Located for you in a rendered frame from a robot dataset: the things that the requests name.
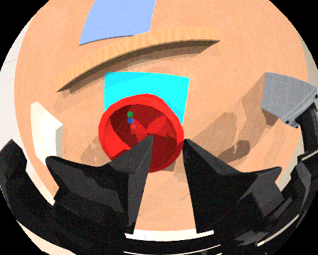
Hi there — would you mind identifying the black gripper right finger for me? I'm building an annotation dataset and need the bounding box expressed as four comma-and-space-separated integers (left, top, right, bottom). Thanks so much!
182, 138, 282, 234

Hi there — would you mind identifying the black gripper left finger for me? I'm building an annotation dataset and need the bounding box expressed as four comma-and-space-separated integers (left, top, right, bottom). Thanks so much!
45, 136, 154, 234

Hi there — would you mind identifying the red cup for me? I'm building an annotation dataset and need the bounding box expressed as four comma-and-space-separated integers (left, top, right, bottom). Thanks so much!
99, 93, 184, 173

